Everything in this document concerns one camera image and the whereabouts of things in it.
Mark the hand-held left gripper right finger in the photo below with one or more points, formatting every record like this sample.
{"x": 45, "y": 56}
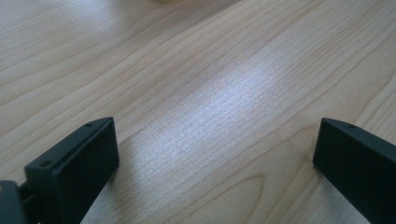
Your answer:
{"x": 358, "y": 168}

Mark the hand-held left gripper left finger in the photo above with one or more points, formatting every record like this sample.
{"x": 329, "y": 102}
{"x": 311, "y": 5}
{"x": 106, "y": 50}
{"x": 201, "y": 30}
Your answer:
{"x": 74, "y": 168}

